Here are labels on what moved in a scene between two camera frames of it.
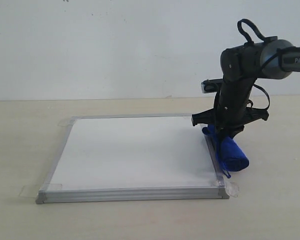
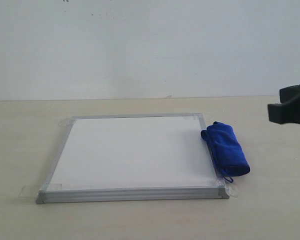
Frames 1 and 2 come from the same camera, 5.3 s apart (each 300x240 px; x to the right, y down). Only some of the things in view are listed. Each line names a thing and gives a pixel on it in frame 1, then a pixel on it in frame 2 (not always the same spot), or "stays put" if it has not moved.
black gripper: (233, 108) → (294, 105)
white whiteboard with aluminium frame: (136, 158) stays put
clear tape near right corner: (231, 188) stays put
